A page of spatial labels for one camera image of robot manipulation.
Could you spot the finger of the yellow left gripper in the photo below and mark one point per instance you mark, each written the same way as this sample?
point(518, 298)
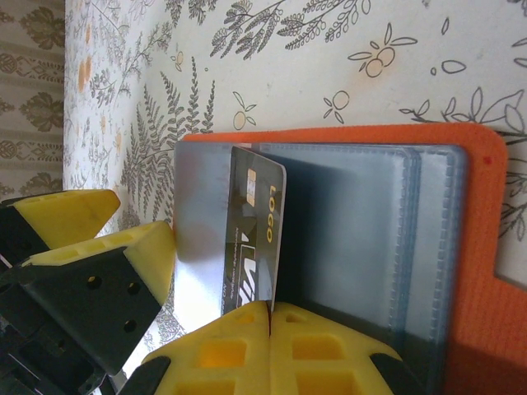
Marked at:
point(103, 280)
point(70, 218)

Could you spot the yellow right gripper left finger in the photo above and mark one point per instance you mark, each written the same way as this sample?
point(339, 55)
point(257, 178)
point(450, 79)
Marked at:
point(222, 358)

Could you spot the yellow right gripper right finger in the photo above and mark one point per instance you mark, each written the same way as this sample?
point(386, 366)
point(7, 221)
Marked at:
point(317, 358)

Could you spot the black credit card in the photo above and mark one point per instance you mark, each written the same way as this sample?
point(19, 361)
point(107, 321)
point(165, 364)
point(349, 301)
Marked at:
point(247, 247)

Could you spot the orange card holder clear sleeves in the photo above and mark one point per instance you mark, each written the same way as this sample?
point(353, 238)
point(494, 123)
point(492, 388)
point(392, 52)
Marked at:
point(473, 205)

